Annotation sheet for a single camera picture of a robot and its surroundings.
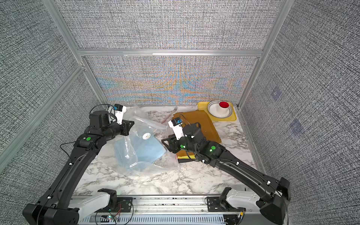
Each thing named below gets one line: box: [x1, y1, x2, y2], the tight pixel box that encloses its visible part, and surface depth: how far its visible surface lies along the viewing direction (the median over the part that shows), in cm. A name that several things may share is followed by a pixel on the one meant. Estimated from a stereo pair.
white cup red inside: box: [217, 100, 230, 115], surface depth 112 cm
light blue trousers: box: [114, 128, 167, 173], surface depth 90 cm
